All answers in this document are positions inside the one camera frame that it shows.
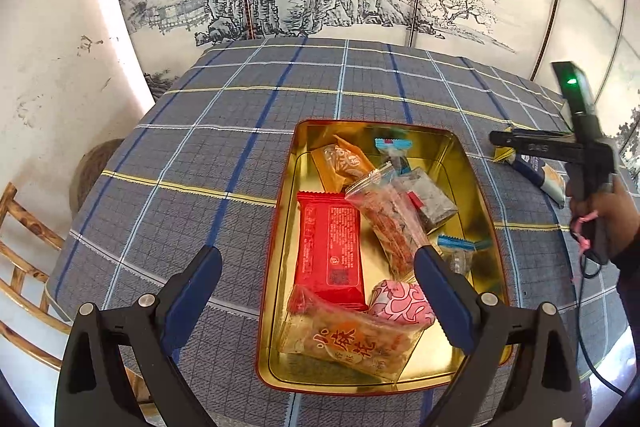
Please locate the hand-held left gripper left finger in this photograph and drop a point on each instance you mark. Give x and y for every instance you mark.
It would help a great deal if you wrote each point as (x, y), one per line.
(200, 287)

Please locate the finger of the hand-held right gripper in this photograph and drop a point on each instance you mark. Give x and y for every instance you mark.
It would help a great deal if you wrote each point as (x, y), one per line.
(530, 142)

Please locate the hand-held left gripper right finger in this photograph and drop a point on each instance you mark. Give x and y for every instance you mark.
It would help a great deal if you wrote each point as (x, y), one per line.
(440, 292)

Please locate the yellow snack packet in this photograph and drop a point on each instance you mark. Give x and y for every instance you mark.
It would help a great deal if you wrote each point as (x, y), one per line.
(504, 153)

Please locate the navy and white snack packet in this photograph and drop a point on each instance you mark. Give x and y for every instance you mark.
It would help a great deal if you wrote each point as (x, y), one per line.
(542, 177)

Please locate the pink patterned snack packet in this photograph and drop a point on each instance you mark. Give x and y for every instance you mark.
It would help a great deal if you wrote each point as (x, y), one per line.
(400, 307)

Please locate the small blue candy packet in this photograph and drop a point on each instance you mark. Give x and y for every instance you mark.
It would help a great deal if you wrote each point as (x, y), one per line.
(457, 252)

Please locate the clear bag of reddish snacks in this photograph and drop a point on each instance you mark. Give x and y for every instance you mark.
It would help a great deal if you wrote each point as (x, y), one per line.
(390, 227)

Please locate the dark snack packet red label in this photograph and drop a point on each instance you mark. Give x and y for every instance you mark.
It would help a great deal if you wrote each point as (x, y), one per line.
(430, 204)

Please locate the clear bag of fried twists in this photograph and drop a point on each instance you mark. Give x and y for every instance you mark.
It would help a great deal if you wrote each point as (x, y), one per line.
(340, 337)

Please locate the gold metal tin tray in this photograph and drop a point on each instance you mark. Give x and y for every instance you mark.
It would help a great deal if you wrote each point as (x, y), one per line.
(300, 177)

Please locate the person's right forearm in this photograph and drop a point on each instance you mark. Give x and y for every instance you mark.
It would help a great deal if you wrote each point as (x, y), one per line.
(630, 272)

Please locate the person's right hand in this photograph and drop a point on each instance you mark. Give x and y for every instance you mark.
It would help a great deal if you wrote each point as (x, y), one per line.
(620, 217)

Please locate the blue plaid tablecloth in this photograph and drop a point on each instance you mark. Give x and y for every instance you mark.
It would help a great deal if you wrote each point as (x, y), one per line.
(200, 157)

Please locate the round wooden stool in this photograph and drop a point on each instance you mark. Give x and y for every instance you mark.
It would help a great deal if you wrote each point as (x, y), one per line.
(90, 172)

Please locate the orange snack packet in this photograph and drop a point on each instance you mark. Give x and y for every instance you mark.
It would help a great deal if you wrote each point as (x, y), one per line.
(335, 169)

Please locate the wooden chair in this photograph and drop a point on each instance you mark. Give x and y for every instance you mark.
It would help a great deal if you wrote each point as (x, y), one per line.
(17, 209)

